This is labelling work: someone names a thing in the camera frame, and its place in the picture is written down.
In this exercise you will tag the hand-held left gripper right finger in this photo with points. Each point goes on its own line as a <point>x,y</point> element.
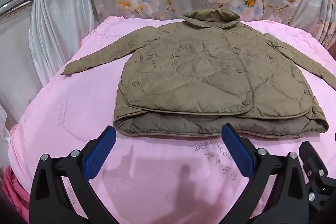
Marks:
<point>235,151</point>

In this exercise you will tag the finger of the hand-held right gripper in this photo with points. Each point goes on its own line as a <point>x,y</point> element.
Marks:
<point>313,157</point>

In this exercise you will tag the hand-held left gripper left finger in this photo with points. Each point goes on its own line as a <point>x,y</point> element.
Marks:
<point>100,152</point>

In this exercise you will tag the olive quilted jacket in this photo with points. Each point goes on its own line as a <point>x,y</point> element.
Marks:
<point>197,69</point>

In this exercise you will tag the pink blanket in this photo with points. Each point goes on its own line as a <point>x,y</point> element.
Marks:
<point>78,108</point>

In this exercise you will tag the dark pink cloth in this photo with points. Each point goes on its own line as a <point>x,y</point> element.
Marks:
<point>13,187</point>

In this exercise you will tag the white curtain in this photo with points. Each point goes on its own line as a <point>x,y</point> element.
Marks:
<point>57,27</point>

